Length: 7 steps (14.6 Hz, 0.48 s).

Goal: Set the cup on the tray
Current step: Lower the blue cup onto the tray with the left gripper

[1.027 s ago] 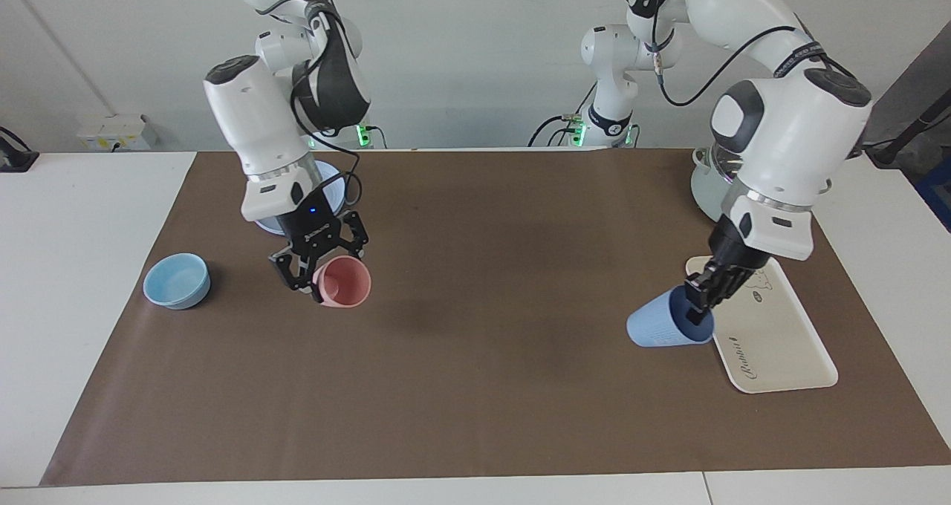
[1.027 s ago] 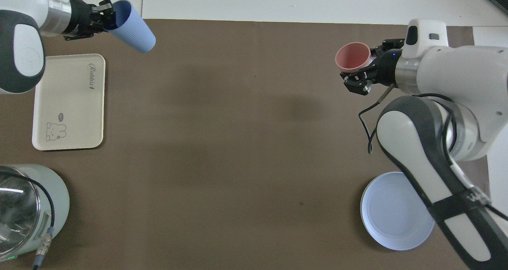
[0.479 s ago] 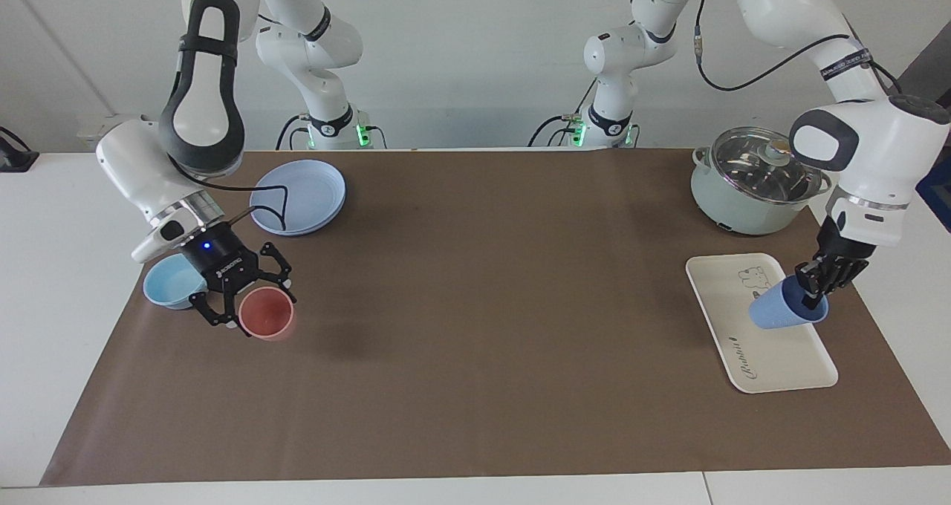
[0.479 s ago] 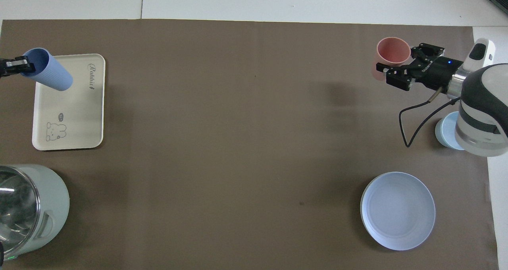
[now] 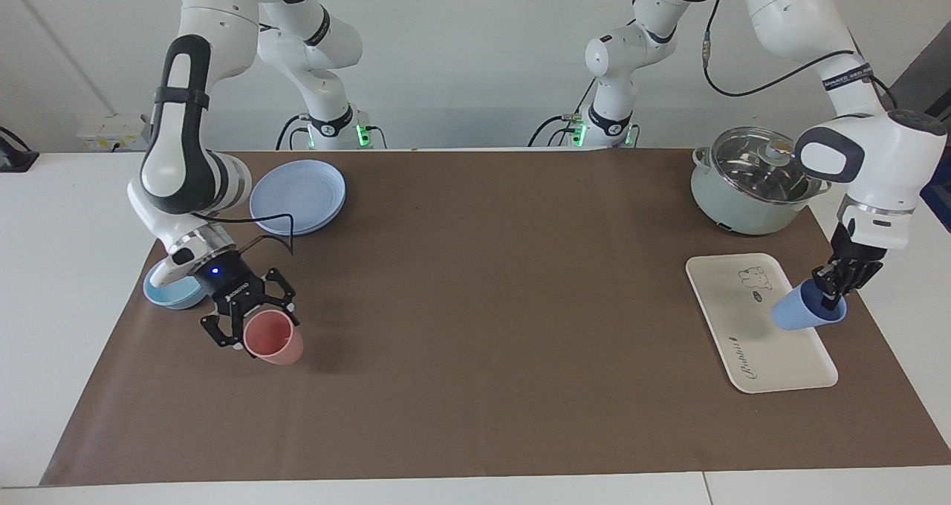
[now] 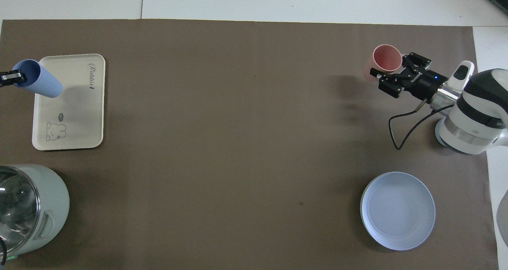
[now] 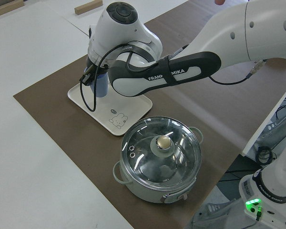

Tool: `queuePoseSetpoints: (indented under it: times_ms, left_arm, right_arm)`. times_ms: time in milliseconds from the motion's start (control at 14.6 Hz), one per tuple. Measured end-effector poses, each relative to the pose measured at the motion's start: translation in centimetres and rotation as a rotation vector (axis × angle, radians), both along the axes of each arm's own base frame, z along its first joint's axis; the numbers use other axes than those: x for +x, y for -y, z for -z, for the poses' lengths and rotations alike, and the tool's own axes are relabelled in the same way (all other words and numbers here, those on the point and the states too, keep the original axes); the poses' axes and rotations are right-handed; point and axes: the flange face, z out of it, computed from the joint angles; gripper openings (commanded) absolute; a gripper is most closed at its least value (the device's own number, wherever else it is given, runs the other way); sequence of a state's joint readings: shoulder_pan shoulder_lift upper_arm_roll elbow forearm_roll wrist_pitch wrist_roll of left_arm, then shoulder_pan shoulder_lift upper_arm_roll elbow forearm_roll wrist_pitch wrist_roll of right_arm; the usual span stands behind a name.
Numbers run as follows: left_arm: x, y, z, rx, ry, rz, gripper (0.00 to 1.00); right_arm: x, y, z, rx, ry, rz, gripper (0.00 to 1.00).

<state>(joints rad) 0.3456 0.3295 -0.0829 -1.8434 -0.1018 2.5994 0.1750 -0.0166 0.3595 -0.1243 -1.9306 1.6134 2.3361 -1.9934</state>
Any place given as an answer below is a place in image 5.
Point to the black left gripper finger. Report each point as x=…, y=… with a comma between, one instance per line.
x=862, y=278
x=828, y=286

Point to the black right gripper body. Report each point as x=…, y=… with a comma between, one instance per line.
x=230, y=286

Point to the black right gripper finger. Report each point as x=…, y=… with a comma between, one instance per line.
x=223, y=330
x=282, y=293

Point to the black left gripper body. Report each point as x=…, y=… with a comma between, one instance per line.
x=854, y=249

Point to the blue plastic cup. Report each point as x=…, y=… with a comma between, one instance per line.
x=799, y=313

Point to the pink plastic cup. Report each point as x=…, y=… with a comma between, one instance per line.
x=275, y=341

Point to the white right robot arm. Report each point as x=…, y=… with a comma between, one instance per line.
x=193, y=119

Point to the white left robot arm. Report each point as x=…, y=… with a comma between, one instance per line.
x=869, y=156

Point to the cream rabbit print tray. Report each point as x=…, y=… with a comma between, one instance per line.
x=743, y=327

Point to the light blue bowl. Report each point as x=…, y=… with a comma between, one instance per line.
x=167, y=293

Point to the blue box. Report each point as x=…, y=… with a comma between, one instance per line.
x=940, y=208

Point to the lavender round plate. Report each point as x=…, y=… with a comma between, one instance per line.
x=297, y=193

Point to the pale green electric pot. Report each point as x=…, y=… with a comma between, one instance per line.
x=732, y=212

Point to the glass pot lid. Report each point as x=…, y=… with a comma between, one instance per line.
x=750, y=167

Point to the brown paper table cover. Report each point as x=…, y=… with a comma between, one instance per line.
x=475, y=341

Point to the black table clamp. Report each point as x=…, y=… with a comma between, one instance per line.
x=15, y=156

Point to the white wall socket box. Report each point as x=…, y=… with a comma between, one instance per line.
x=111, y=132

